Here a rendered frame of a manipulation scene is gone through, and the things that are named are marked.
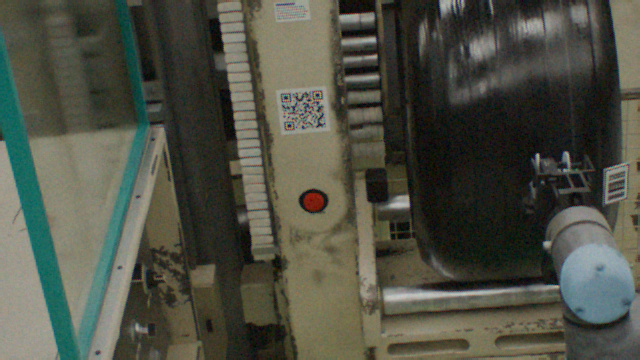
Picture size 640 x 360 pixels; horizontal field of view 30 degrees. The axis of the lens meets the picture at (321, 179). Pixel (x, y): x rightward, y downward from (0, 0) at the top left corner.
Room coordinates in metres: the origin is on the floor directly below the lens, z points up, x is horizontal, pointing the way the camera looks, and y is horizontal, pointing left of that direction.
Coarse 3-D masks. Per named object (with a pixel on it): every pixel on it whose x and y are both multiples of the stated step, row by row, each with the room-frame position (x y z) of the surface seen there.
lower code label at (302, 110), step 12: (288, 96) 1.62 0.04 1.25; (300, 96) 1.62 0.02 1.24; (312, 96) 1.62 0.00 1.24; (324, 96) 1.62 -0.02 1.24; (288, 108) 1.63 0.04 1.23; (300, 108) 1.62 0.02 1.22; (312, 108) 1.62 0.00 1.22; (324, 108) 1.62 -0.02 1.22; (288, 120) 1.63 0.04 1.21; (300, 120) 1.62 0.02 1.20; (312, 120) 1.62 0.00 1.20; (324, 120) 1.62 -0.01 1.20; (288, 132) 1.63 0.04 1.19; (300, 132) 1.62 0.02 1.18
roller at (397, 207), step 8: (392, 200) 1.83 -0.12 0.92; (400, 200) 1.83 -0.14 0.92; (408, 200) 1.83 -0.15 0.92; (384, 208) 1.82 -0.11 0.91; (392, 208) 1.82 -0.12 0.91; (400, 208) 1.82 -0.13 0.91; (408, 208) 1.82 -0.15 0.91; (384, 216) 1.82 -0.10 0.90; (392, 216) 1.82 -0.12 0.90; (400, 216) 1.82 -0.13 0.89; (408, 216) 1.82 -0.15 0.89
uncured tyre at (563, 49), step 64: (448, 0) 1.55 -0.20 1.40; (512, 0) 1.53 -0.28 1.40; (576, 0) 1.52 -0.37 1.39; (448, 64) 1.48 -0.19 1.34; (512, 64) 1.47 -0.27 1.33; (576, 64) 1.46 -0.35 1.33; (448, 128) 1.44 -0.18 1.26; (512, 128) 1.43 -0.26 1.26; (576, 128) 1.42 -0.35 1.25; (448, 192) 1.43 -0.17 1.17; (512, 192) 1.41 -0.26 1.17; (448, 256) 1.46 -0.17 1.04; (512, 256) 1.45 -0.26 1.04
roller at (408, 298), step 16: (384, 288) 1.57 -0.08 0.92; (400, 288) 1.56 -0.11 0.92; (416, 288) 1.56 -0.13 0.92; (432, 288) 1.55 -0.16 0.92; (448, 288) 1.55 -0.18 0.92; (464, 288) 1.55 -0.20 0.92; (480, 288) 1.54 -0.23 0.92; (496, 288) 1.54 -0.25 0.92; (512, 288) 1.54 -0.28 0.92; (528, 288) 1.54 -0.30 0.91; (544, 288) 1.53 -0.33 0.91; (384, 304) 1.54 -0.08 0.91; (400, 304) 1.54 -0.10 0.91; (416, 304) 1.54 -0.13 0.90; (432, 304) 1.54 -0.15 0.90; (448, 304) 1.54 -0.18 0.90; (464, 304) 1.54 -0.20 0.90; (480, 304) 1.53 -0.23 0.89; (496, 304) 1.53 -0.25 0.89; (512, 304) 1.53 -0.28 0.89; (528, 304) 1.54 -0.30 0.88
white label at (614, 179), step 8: (608, 168) 1.42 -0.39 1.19; (616, 168) 1.42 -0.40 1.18; (624, 168) 1.42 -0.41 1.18; (608, 176) 1.42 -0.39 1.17; (616, 176) 1.42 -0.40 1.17; (624, 176) 1.42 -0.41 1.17; (608, 184) 1.42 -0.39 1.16; (616, 184) 1.42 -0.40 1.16; (624, 184) 1.42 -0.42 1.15; (608, 192) 1.42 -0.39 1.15; (616, 192) 1.42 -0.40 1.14; (624, 192) 1.43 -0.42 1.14; (608, 200) 1.42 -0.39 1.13; (616, 200) 1.42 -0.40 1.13
